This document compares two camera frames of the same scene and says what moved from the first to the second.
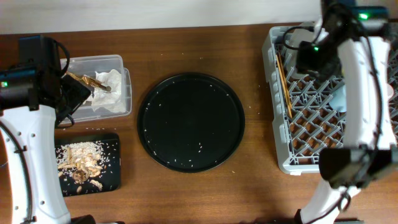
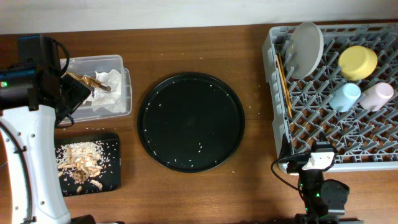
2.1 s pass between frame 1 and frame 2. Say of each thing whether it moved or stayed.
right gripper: moved
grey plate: stayed
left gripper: stayed
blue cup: stayed
